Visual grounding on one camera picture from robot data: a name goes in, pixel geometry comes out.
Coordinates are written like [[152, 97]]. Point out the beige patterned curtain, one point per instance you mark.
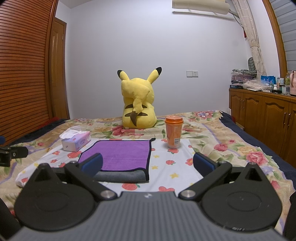
[[247, 20]]

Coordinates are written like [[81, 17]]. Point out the wooden sideboard cabinet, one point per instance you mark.
[[268, 117]]

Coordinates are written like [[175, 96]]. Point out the pink kettle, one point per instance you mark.
[[293, 83]]

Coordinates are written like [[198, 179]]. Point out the pink tissue box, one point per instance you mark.
[[73, 140]]

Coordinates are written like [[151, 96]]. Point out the floral bed blanket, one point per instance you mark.
[[206, 132]]

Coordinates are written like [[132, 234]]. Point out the wooden window frame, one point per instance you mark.
[[278, 38]]

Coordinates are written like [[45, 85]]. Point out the white wall switch socket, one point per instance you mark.
[[191, 73]]

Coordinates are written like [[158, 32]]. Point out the purple and grey towel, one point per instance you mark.
[[124, 161]]

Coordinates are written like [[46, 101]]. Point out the wooden slatted wardrobe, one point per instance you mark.
[[25, 42]]

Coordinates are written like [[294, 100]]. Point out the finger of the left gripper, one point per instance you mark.
[[9, 153]]

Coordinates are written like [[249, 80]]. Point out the wooden door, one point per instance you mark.
[[57, 76]]

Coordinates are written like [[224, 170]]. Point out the stack of folded fabrics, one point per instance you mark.
[[240, 76]]

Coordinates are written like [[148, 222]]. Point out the white air conditioner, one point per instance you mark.
[[220, 7]]

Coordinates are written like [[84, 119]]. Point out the orange plastic cup with lid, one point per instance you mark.
[[174, 125]]

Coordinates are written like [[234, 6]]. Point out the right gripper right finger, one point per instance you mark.
[[213, 174]]

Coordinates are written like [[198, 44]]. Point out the blue white packet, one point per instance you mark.
[[268, 80]]

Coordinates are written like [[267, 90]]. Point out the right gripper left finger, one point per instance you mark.
[[82, 174]]

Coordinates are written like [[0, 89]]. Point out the yellow Pikachu plush toy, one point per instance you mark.
[[138, 97]]

